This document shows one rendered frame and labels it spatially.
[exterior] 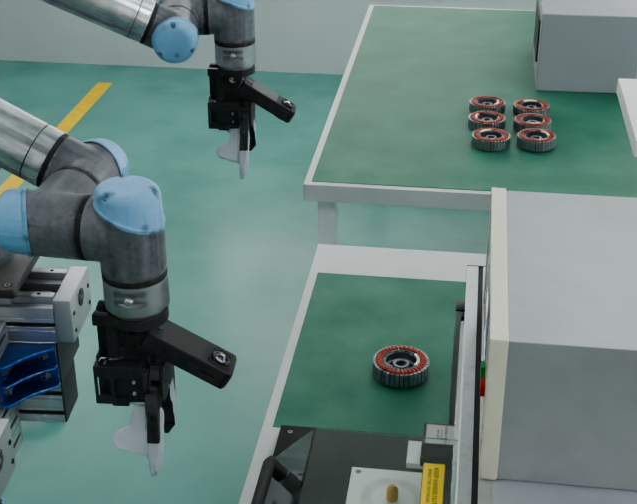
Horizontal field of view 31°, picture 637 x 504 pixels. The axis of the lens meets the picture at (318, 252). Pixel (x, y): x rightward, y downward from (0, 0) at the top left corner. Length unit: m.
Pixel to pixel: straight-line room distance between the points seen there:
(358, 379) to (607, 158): 1.36
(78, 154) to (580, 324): 0.64
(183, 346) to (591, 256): 0.56
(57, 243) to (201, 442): 2.14
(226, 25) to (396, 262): 0.87
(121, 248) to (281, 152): 4.06
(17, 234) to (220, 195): 3.60
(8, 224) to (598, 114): 2.65
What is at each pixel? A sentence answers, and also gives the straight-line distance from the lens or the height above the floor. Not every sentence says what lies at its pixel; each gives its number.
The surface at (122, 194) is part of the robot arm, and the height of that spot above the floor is 1.51.
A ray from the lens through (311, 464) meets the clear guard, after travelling 1.56.
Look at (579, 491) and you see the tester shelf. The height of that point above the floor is 1.11.
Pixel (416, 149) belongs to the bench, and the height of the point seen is 0.75.
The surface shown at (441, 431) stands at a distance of 1.87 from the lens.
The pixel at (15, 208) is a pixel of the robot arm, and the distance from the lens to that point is 1.32.
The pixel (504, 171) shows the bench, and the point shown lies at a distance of 3.25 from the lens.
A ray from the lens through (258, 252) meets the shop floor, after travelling 4.40.
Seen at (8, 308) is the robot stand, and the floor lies 0.97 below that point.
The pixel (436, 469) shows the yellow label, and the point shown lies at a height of 1.07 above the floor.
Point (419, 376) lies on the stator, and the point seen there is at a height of 0.77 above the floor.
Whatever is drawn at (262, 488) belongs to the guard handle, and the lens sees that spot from 1.52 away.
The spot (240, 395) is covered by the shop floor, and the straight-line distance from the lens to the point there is 3.58.
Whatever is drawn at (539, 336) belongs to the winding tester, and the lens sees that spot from 1.37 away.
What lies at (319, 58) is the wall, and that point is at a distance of 6.34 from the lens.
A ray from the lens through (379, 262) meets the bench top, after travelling 2.73.
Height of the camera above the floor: 2.02
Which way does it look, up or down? 27 degrees down
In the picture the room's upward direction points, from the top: straight up
